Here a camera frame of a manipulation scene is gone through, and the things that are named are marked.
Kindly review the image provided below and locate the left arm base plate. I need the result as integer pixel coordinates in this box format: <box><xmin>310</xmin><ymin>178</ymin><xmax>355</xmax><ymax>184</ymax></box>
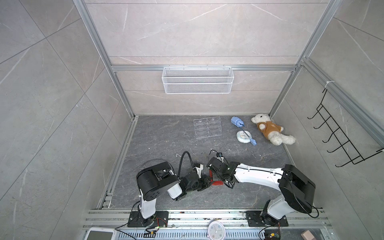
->
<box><xmin>127</xmin><ymin>211</ymin><xmax>169</xmax><ymax>228</ymax></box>

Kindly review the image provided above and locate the black wall hook rack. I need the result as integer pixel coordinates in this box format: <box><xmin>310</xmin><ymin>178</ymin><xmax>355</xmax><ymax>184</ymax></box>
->
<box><xmin>307</xmin><ymin>89</ymin><xmax>384</xmax><ymax>168</ymax></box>

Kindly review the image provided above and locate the clear acrylic organizer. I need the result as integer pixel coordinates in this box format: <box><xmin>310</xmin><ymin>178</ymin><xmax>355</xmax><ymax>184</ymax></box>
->
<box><xmin>194</xmin><ymin>117</ymin><xmax>222</xmax><ymax>139</ymax></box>

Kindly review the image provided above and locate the blue plastic bottle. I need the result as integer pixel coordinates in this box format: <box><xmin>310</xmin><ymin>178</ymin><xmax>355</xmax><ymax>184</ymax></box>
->
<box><xmin>231</xmin><ymin>116</ymin><xmax>244</xmax><ymax>128</ymax></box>

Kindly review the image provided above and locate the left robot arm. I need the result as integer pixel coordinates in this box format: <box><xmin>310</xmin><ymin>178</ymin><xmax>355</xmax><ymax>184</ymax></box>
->
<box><xmin>137</xmin><ymin>162</ymin><xmax>214</xmax><ymax>220</ymax></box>

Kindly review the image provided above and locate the white wire mesh basket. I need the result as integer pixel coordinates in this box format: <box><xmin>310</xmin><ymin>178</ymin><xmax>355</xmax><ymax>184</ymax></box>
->
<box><xmin>162</xmin><ymin>67</ymin><xmax>235</xmax><ymax>94</ymax></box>

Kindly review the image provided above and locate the white teddy bear brown shirt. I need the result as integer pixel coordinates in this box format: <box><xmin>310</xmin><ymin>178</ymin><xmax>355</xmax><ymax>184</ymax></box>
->
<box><xmin>251</xmin><ymin>114</ymin><xmax>296</xmax><ymax>146</ymax></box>

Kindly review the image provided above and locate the white tablet device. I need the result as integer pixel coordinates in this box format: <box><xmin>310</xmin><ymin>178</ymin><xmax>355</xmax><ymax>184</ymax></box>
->
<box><xmin>85</xmin><ymin>227</ymin><xmax>118</xmax><ymax>240</ymax></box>

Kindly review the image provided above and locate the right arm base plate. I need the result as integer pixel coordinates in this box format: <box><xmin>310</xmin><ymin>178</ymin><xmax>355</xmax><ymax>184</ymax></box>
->
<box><xmin>246</xmin><ymin>211</ymin><xmax>289</xmax><ymax>227</ymax></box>

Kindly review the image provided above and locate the pink eraser block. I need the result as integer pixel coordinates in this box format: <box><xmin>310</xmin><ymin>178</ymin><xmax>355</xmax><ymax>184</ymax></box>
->
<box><xmin>301</xmin><ymin>230</ymin><xmax>316</xmax><ymax>240</ymax></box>

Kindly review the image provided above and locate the small blue brush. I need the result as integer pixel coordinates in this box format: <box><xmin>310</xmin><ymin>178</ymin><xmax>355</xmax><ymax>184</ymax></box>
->
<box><xmin>250</xmin><ymin>138</ymin><xmax>257</xmax><ymax>146</ymax></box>

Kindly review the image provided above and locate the white round clock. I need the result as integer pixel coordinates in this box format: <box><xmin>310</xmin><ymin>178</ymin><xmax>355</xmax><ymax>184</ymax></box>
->
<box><xmin>208</xmin><ymin>221</ymin><xmax>226</xmax><ymax>240</ymax></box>

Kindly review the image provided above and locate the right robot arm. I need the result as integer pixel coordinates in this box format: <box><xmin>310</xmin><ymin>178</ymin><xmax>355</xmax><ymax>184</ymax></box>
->
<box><xmin>207</xmin><ymin>158</ymin><xmax>316</xmax><ymax>225</ymax></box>

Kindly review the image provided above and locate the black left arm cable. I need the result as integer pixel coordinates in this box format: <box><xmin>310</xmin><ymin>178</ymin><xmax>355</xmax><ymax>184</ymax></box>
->
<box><xmin>177</xmin><ymin>150</ymin><xmax>196</xmax><ymax>178</ymax></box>

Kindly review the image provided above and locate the red card holder wallet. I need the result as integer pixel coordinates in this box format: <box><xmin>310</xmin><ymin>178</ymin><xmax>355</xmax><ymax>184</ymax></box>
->
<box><xmin>209</xmin><ymin>170</ymin><xmax>224</xmax><ymax>186</ymax></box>

